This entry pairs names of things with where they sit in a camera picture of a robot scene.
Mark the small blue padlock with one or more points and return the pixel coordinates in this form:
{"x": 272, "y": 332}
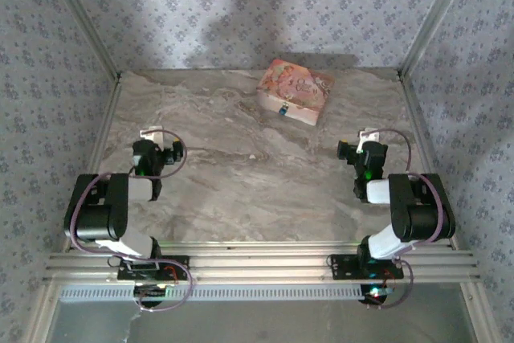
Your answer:
{"x": 283, "y": 109}

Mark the pink floral box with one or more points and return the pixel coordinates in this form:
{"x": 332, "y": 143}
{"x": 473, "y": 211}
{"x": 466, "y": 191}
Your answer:
{"x": 295, "y": 88}

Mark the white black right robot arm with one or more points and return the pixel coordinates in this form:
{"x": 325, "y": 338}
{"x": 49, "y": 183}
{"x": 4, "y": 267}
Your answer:
{"x": 417, "y": 214}

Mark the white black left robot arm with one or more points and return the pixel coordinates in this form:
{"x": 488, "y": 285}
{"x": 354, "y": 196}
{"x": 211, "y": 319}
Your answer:
{"x": 96, "y": 218}

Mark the left controller board with LED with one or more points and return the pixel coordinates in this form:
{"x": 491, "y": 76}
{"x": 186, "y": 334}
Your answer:
{"x": 154, "y": 291}

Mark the controller board with led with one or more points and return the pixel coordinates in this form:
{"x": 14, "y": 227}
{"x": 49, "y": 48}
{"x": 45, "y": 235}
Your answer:
{"x": 375, "y": 292}
{"x": 154, "y": 291}

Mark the right controller board with LED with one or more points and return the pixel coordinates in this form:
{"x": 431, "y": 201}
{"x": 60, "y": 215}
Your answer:
{"x": 375, "y": 292}

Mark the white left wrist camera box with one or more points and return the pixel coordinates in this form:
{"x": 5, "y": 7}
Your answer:
{"x": 152, "y": 135}

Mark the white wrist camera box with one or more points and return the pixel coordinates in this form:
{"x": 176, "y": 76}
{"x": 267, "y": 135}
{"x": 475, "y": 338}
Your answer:
{"x": 368, "y": 136}
{"x": 152, "y": 135}

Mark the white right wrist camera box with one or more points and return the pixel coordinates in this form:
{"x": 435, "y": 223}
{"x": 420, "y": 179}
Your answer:
{"x": 368, "y": 136}

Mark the aluminium side rail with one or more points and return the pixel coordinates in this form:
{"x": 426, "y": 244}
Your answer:
{"x": 421, "y": 138}
{"x": 96, "y": 150}

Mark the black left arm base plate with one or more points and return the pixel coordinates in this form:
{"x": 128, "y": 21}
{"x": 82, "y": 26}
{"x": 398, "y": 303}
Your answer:
{"x": 176, "y": 266}

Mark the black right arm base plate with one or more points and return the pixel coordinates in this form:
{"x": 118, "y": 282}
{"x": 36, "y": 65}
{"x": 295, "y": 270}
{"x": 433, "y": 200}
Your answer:
{"x": 343, "y": 266}

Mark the aluminium rail beam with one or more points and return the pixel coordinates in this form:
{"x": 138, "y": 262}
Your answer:
{"x": 261, "y": 262}

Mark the aluminium frame post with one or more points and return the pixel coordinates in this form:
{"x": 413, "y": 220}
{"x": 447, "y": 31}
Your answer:
{"x": 86, "y": 21}
{"x": 433, "y": 17}

